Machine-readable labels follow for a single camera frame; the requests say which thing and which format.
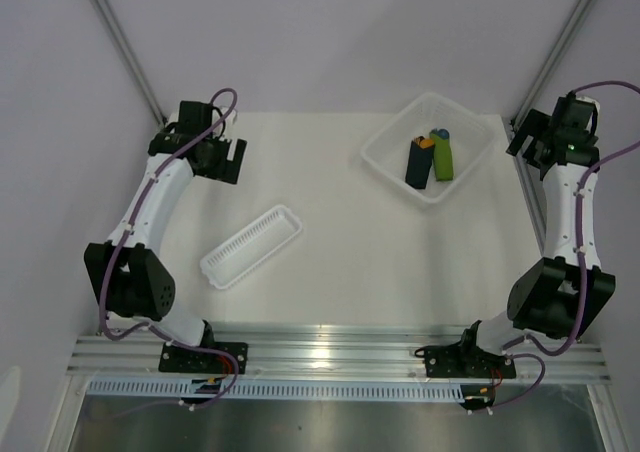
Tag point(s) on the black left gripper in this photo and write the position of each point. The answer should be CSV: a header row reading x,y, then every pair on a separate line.
x,y
232,166

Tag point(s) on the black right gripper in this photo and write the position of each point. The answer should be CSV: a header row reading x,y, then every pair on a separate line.
x,y
534,123

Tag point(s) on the white narrow cutlery tray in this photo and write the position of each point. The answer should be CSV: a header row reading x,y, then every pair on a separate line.
x,y
234,259

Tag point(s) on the orange plastic spoon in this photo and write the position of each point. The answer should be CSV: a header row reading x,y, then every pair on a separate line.
x,y
426,144

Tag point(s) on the dark navy paper napkin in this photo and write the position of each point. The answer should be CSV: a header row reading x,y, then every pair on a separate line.
x,y
418,165

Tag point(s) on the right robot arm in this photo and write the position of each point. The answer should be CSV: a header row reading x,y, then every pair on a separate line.
x,y
557,299

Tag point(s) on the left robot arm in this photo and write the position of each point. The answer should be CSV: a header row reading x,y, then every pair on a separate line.
x,y
132,286

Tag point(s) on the green rolled napkin bundle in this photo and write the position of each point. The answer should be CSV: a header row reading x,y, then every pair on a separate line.
x,y
442,157

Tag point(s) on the large white basket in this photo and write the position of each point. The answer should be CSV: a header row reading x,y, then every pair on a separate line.
x,y
471,138

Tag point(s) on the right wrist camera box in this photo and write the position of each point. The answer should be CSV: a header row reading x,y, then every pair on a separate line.
x,y
584,111

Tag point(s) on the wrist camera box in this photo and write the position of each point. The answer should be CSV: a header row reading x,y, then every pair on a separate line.
x,y
584,111
226,130

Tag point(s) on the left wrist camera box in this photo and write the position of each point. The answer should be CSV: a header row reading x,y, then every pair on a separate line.
x,y
226,130

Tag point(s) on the right corner frame post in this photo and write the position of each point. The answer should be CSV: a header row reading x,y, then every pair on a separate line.
x,y
571,26

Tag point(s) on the corner frame post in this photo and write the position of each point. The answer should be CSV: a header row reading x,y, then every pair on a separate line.
x,y
116,34
571,26

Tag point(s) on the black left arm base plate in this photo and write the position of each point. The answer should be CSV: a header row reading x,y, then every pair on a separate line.
x,y
175,359

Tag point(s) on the aluminium frame rail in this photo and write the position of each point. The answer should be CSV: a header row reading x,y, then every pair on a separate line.
x,y
282,352

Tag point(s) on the white slotted cable duct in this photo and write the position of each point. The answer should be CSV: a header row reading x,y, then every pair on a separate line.
x,y
412,392

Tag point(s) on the left corner frame post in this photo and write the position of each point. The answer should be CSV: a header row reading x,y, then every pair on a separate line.
x,y
116,34

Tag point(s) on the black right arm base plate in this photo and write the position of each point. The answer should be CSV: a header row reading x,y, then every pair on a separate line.
x,y
453,361

